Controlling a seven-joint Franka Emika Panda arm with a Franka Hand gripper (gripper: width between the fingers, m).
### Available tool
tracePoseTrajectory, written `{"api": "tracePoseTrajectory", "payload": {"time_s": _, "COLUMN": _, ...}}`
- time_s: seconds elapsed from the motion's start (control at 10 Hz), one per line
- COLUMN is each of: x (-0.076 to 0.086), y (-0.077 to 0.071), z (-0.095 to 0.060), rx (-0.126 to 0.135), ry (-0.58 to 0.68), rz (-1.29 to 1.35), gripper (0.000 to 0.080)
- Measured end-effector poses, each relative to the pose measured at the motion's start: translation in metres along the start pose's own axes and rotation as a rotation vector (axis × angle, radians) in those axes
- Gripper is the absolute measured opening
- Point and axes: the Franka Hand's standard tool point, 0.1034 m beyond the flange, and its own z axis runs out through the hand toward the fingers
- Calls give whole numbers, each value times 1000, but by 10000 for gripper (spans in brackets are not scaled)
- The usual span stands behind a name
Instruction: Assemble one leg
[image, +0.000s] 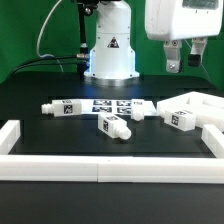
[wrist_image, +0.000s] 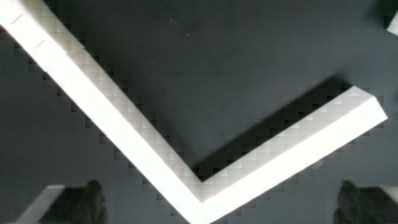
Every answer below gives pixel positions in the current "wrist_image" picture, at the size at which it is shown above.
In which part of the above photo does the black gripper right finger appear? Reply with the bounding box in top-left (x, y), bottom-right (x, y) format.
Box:
top-left (332, 180), bottom-right (398, 224)

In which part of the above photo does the white U-shaped fence frame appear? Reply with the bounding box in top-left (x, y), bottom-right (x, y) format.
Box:
top-left (0, 0), bottom-right (387, 224)

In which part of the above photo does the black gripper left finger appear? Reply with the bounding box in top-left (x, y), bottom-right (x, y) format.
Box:
top-left (12, 179), bottom-right (110, 224)

